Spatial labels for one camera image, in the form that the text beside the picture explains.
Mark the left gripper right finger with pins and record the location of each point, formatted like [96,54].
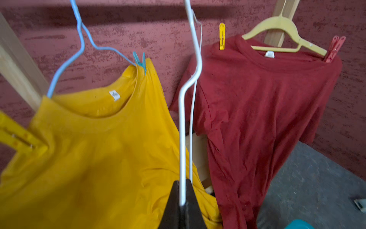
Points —
[192,216]

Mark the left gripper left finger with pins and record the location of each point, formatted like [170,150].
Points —
[171,216]

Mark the dark red t-shirt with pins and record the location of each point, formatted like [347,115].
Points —
[254,110]

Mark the yellow clothespin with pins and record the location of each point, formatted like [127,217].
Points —
[18,138]
[222,36]

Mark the cream plastic hanger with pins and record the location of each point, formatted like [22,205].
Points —
[279,25]

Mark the pink clothespin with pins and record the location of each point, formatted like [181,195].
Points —
[335,45]

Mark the yellow t-shirt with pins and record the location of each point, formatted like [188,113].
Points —
[112,159]

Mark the teal plastic basket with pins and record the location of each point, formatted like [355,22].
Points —
[299,224]

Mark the blue clothespin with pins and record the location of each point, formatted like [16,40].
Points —
[142,62]

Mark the small grey device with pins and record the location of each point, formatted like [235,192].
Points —
[361,204]

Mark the wooden clothes rack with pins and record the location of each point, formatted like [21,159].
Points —
[23,74]

